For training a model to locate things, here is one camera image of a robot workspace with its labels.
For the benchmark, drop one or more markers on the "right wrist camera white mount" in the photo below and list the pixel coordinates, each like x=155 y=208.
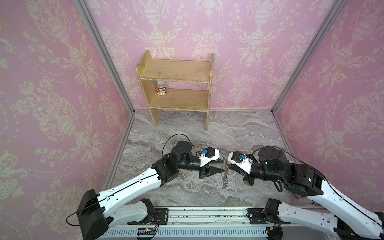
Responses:
x=245 y=162

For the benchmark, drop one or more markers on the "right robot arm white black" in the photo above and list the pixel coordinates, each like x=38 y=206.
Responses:
x=345 y=220

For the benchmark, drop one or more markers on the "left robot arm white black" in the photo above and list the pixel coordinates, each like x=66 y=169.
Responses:
x=97 y=212

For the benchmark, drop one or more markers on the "silver metal key holder plate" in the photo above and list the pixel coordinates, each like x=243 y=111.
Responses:
x=225 y=174

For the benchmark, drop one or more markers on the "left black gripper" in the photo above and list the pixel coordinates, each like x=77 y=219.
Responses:
x=209 y=171

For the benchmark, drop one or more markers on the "white jar red label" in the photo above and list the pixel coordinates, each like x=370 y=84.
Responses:
x=161 y=88

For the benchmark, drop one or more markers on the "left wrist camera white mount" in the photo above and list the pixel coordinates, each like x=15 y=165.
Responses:
x=207 y=155

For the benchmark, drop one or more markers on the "aluminium front rail frame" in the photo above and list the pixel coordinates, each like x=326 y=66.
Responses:
x=205 y=222

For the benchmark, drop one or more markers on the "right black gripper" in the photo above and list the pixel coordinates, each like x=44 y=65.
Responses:
x=247 y=175

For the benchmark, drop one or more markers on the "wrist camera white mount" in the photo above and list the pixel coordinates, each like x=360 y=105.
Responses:
x=245 y=162
x=207 y=155

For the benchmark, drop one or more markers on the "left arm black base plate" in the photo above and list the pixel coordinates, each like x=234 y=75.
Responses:
x=159 y=217

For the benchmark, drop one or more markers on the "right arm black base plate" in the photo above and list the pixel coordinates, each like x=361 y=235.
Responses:
x=259 y=216

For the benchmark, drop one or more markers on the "wooden two-tier shelf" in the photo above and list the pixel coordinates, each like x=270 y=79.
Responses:
x=151 y=71

